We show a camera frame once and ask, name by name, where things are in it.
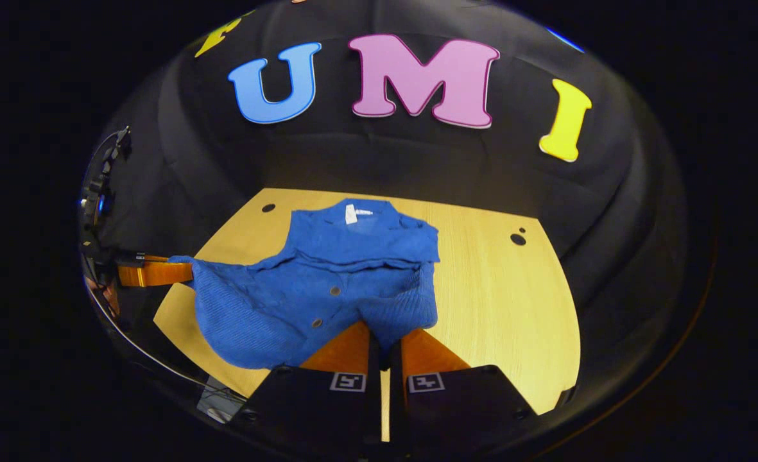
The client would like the white cable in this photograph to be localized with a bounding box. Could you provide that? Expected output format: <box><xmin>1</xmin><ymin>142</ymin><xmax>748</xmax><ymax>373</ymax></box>
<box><xmin>82</xmin><ymin>279</ymin><xmax>246</xmax><ymax>402</ymax></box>

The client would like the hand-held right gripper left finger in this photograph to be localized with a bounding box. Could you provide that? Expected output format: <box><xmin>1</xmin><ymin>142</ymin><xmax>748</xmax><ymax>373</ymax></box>
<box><xmin>234</xmin><ymin>321</ymin><xmax>383</xmax><ymax>460</ymax></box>

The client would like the black backdrop cloth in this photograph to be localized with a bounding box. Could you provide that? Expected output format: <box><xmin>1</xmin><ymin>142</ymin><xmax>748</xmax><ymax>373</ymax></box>
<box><xmin>78</xmin><ymin>0</ymin><xmax>694</xmax><ymax>437</ymax></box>

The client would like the blue button jacket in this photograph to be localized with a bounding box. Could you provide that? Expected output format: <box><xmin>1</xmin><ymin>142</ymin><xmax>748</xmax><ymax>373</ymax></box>
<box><xmin>168</xmin><ymin>198</ymin><xmax>442</xmax><ymax>371</ymax></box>

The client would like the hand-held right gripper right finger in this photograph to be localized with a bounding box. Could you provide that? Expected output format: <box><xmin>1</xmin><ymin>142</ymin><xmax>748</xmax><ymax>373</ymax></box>
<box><xmin>388</xmin><ymin>329</ymin><xmax>538</xmax><ymax>460</ymax></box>

